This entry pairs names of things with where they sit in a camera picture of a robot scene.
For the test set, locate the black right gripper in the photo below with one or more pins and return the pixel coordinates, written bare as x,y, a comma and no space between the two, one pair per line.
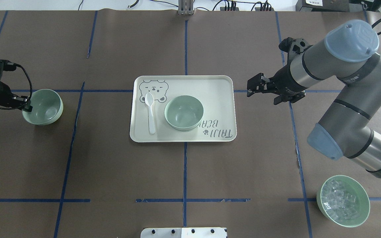
282,79

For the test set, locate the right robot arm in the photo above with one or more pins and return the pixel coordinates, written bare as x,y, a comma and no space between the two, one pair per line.
348,52

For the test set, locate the pale green bear tray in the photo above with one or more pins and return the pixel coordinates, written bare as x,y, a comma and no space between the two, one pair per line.
216,93

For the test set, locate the green bowl on tray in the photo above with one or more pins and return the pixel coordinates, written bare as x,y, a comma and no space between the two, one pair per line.
185,128

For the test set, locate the white plastic spoon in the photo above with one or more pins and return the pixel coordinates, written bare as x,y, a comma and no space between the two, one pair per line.
149,101

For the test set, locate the green bowl with ice cubes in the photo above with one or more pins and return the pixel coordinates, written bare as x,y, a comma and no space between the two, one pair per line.
344,201

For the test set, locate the aluminium frame post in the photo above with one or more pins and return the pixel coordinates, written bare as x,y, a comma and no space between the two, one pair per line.
186,7

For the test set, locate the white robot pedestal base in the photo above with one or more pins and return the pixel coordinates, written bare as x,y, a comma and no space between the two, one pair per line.
184,232

